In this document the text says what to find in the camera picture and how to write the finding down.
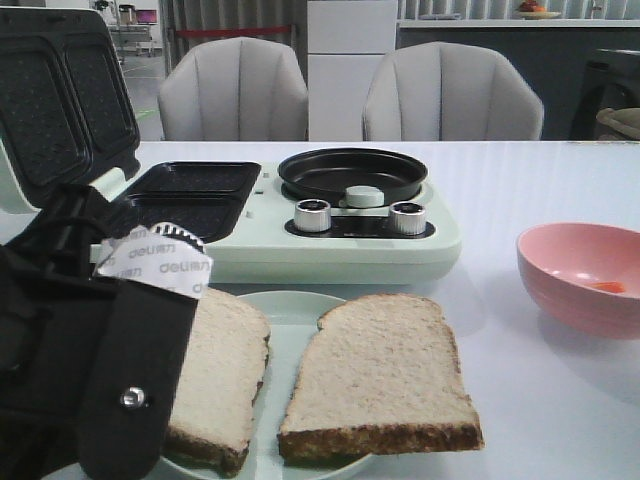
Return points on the silver right control knob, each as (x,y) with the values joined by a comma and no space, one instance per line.
(407,218)

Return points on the bread slice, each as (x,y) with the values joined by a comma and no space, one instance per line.
(381,376)
(222,373)

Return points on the grey upholstered right chair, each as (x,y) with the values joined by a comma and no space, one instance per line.
(441,91)

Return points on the dark grey counter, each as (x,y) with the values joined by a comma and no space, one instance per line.
(575,66)

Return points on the black round frying pan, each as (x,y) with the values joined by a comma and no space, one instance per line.
(327,173)

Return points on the grey upholstered chair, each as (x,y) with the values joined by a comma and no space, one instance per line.
(441,91)
(237,89)

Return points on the white cabinet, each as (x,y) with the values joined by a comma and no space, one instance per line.
(346,41)

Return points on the fruit bowl on counter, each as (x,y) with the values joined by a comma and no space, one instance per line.
(533,10)

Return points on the silver control knob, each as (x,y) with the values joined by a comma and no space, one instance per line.
(312,215)
(407,218)

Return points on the grey upholstered left chair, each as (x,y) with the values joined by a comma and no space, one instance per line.
(237,89)

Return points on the mint green breakfast maker base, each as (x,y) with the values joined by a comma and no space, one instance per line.
(241,212)

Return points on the pink plastic bowl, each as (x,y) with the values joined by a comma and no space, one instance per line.
(557,260)

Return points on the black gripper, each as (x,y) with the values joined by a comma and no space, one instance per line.
(95,363)

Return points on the silver left control knob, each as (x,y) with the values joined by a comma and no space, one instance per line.
(312,215)

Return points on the mint green breakfast maker lid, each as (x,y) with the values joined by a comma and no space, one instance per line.
(66,116)

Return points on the mint green pan handle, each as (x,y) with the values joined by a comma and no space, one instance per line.
(362,197)

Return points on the white deli label tape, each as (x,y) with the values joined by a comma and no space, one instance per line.
(164,255)

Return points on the mint green round plate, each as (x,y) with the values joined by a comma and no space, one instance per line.
(293,319)

